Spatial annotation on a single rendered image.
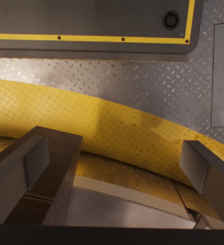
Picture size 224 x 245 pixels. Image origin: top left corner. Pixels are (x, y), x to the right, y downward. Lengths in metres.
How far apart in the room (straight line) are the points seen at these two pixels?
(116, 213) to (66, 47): 0.54
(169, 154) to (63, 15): 0.74
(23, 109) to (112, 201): 0.58
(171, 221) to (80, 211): 0.32
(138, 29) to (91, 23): 0.11
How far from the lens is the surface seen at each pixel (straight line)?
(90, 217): 0.70
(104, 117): 0.83
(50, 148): 0.44
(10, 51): 0.55
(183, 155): 0.17
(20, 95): 0.91
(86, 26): 0.50
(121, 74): 0.80
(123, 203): 0.65
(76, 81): 0.82
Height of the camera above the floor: 0.80
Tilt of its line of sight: 74 degrees down
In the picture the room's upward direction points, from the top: 179 degrees counter-clockwise
